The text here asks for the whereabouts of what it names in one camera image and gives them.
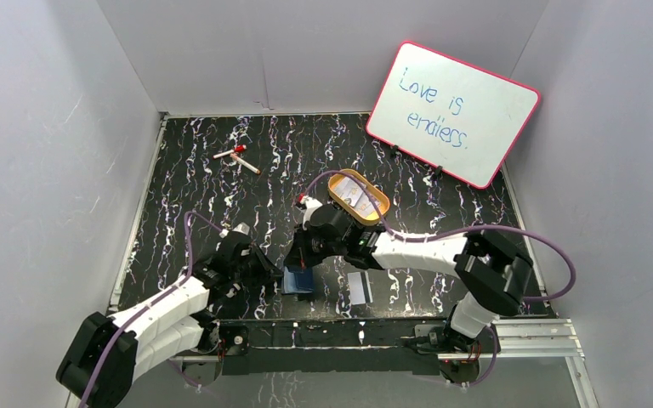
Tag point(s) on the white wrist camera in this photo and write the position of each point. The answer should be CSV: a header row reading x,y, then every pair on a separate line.
x,y
241,228
306,205

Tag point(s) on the orange capped marker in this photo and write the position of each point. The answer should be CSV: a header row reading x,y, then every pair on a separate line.
x,y
244,163

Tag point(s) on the blue leather card holder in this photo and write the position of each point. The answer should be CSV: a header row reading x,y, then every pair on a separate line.
x,y
298,281

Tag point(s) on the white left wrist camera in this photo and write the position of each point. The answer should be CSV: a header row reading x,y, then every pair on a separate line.
x,y
241,228

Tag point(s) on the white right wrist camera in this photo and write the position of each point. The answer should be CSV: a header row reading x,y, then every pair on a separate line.
x,y
306,205

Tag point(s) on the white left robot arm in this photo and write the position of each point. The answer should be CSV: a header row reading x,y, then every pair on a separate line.
x,y
110,352

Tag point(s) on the red capped marker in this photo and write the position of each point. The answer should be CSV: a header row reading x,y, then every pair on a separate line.
x,y
238,149

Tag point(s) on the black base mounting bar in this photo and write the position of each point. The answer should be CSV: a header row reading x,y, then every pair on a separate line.
x,y
418,346

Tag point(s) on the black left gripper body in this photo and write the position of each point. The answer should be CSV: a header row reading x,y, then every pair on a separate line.
x,y
257,265

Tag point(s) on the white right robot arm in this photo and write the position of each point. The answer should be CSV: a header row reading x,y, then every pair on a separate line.
x,y
494,271

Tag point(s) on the yellow oval tray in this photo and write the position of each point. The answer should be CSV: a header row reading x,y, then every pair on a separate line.
x,y
382,207

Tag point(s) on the white magnetic stripe card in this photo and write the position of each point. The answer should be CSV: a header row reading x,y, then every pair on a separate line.
x,y
360,291

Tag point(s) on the pink framed whiteboard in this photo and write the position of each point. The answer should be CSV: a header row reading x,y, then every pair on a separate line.
x,y
450,114

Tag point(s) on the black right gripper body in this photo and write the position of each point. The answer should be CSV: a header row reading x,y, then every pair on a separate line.
x,y
313,248

